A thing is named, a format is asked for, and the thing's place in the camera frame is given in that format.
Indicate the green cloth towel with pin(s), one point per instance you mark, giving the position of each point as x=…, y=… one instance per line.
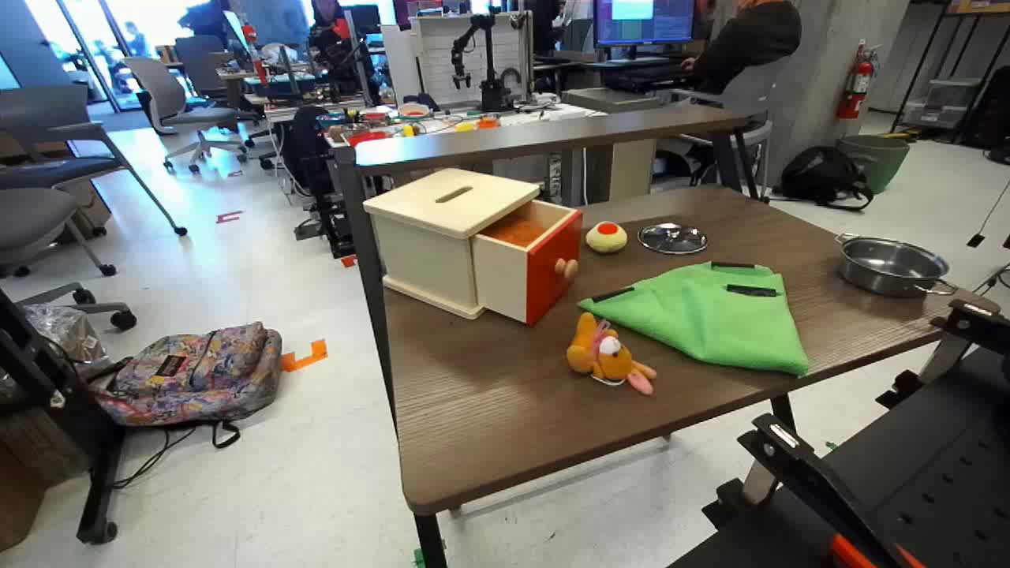
x=715, y=316

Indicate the small black robot arm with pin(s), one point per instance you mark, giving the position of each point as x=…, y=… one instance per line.
x=489, y=64

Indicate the cream wooden box orange drawer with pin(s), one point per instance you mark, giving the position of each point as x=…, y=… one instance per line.
x=442, y=241

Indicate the yellow red round plush toy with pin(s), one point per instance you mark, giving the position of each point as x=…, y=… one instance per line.
x=608, y=239

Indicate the orange plush bunny toy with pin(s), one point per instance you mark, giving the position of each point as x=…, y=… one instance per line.
x=603, y=357

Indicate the long brown table black legs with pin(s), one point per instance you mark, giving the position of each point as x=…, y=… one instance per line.
x=547, y=130

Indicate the small silver metal plate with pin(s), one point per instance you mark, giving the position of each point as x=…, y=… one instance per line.
x=673, y=239

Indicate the white panel board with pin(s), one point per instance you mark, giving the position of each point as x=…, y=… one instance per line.
x=429, y=64

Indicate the red floor tape marker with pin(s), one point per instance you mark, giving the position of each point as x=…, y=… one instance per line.
x=227, y=215

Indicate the computer monitor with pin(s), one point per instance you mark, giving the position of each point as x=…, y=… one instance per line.
x=646, y=21

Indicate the colourful patterned backpack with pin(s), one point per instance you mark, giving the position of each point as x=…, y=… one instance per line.
x=191, y=373

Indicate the black backpack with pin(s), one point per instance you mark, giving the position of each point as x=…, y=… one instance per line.
x=821, y=174

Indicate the seated person in black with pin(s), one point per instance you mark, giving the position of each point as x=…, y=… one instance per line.
x=747, y=44

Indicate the grey office chair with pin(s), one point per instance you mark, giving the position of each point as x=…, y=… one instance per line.
x=157, y=97
x=31, y=215

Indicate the green bin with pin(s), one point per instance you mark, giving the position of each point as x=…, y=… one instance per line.
x=883, y=160

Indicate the red fire extinguisher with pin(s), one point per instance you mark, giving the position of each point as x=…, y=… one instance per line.
x=855, y=82

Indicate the black metal stand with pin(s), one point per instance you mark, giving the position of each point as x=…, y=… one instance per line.
x=94, y=462

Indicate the black perforated mounting platform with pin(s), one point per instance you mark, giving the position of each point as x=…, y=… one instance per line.
x=926, y=484

